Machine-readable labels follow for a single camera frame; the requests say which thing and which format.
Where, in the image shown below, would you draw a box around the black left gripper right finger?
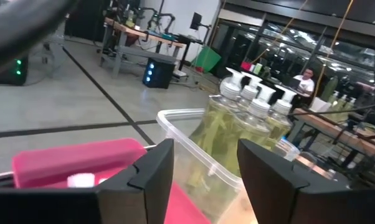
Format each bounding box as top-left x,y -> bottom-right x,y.
237,138 -> 375,224

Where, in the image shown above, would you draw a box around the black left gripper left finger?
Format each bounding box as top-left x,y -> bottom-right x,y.
0,138 -> 175,224

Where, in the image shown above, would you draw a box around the black monitor on arm stand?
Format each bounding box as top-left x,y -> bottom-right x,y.
189,11 -> 212,32

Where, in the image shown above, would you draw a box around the small clear plastic bin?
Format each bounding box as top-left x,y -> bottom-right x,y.
273,138 -> 336,183

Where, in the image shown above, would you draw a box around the pink plastic tray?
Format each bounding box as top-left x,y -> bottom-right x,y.
12,138 -> 212,224

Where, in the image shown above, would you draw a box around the large clear plastic bin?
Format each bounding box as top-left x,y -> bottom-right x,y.
156,108 -> 301,224

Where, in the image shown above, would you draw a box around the wooden workbench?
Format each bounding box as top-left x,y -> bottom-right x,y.
295,107 -> 375,156

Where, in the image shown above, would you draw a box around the person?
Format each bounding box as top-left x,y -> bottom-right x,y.
292,68 -> 316,94

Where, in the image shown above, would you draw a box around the computer tower blue lights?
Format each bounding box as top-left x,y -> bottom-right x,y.
142,57 -> 177,90

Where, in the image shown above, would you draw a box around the green board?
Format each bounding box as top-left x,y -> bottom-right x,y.
192,45 -> 222,74

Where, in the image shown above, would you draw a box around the wooden background desk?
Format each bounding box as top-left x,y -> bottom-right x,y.
100,17 -> 188,78

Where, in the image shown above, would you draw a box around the black box green lights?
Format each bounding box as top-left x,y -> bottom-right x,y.
0,55 -> 29,87

